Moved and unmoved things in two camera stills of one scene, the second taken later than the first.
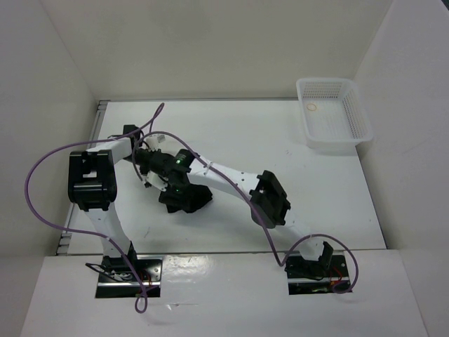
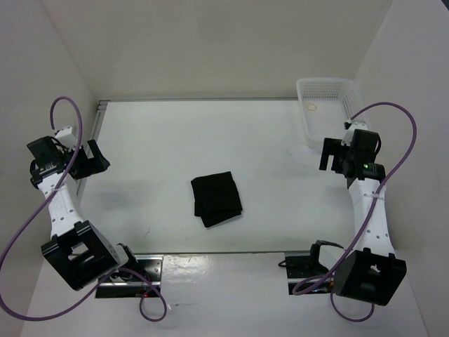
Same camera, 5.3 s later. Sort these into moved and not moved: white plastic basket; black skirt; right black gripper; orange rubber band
Moved: right black gripper; black skirt
Not moved: white plastic basket; orange rubber band
